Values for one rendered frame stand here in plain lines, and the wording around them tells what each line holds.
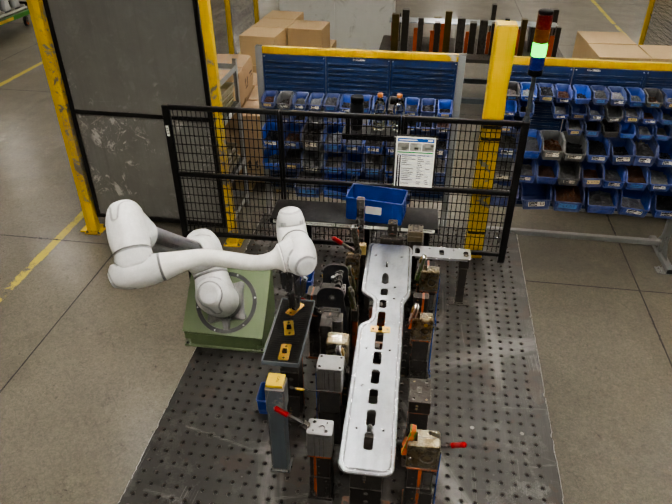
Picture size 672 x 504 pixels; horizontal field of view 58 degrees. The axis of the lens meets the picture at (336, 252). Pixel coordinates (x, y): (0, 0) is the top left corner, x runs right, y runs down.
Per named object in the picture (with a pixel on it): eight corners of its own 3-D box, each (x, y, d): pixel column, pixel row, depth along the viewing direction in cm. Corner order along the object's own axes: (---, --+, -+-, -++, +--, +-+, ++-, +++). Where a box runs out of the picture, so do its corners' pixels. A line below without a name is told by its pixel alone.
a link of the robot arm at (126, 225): (203, 284, 283) (192, 240, 288) (234, 272, 280) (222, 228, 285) (101, 260, 210) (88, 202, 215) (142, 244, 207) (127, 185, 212)
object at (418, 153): (433, 189, 328) (438, 136, 311) (391, 187, 331) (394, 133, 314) (433, 188, 330) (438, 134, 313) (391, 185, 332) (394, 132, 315)
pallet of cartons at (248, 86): (287, 193, 565) (281, 82, 507) (201, 190, 570) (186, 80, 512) (303, 141, 665) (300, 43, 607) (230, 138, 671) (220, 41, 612)
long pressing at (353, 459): (402, 479, 197) (402, 476, 196) (333, 472, 199) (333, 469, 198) (412, 247, 310) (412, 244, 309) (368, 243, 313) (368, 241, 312)
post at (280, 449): (289, 473, 232) (284, 392, 208) (270, 471, 233) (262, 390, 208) (293, 457, 238) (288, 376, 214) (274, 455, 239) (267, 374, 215)
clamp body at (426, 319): (430, 383, 271) (437, 323, 252) (403, 380, 272) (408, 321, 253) (430, 368, 279) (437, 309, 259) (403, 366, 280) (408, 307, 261)
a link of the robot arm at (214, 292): (210, 322, 279) (195, 317, 258) (201, 285, 283) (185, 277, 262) (244, 311, 279) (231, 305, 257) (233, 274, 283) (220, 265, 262)
